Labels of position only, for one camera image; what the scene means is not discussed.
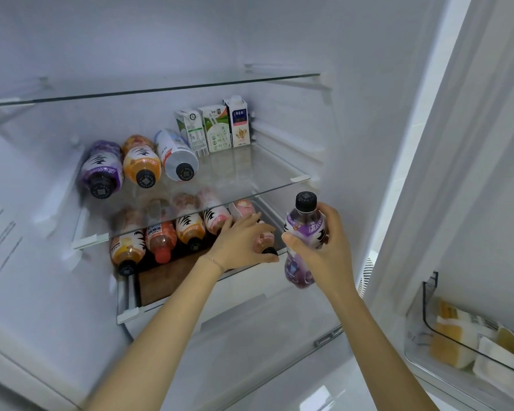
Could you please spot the person's left hand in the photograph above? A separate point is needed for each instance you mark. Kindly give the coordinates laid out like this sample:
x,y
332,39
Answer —
x,y
237,243

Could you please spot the person's right hand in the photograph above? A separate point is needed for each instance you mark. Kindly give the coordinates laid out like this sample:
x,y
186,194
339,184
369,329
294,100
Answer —
x,y
336,256

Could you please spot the person's left thumb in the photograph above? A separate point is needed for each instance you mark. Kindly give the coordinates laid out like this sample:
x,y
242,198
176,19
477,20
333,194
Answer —
x,y
267,259

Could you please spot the person's right thumb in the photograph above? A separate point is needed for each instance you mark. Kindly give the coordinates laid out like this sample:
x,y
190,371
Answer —
x,y
294,243

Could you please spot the pink drink bottle black cap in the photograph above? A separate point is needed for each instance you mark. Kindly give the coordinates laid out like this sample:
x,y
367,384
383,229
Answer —
x,y
263,243
214,218

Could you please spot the purple drink bottle black cap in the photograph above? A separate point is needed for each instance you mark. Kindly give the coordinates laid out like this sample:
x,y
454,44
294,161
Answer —
x,y
305,224
102,166

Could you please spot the person's left forearm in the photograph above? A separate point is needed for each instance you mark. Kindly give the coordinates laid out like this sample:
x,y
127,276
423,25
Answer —
x,y
162,338

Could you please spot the person's right forearm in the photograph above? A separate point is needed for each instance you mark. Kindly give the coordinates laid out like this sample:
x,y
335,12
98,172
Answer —
x,y
372,350

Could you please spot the clear crisper drawer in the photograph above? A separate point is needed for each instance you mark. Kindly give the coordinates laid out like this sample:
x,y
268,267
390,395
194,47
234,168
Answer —
x,y
248,338

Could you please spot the orange drink bottle black cap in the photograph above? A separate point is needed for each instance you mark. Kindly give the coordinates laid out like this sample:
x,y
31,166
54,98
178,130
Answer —
x,y
189,228
127,246
141,160

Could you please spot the glass shelf with white trim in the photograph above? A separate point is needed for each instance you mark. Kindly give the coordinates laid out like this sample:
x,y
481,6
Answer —
x,y
130,314
248,166

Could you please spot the brown wooden board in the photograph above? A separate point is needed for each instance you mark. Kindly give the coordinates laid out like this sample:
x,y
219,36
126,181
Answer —
x,y
167,278

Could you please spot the red drink bottle red cap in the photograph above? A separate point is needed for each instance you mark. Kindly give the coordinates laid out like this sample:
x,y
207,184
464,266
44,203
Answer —
x,y
160,239

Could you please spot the white and pink carton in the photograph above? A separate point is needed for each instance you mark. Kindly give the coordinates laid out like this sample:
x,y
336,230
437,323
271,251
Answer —
x,y
239,121

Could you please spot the white bottle with red label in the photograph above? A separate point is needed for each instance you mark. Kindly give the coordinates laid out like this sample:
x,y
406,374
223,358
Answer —
x,y
173,151

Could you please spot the white and green milk carton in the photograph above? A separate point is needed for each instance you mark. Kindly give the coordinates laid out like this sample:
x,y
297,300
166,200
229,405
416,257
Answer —
x,y
193,132

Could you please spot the clear door bin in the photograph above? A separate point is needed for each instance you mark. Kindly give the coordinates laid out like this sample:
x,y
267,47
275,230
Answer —
x,y
428,350

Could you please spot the wrapped yellow sandwich packet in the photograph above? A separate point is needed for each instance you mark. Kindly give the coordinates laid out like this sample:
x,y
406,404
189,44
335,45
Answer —
x,y
454,338
512,340

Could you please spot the white refrigerator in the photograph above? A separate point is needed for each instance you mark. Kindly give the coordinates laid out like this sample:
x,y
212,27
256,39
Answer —
x,y
282,38

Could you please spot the white refrigerator door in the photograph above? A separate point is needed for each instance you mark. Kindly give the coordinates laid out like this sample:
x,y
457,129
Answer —
x,y
475,145

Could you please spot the long glass refrigerator shelf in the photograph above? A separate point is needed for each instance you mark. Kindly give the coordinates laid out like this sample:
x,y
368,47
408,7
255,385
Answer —
x,y
111,90

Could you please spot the wrapped white sandwich packet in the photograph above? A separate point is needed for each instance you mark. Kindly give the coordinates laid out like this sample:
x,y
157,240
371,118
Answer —
x,y
501,372

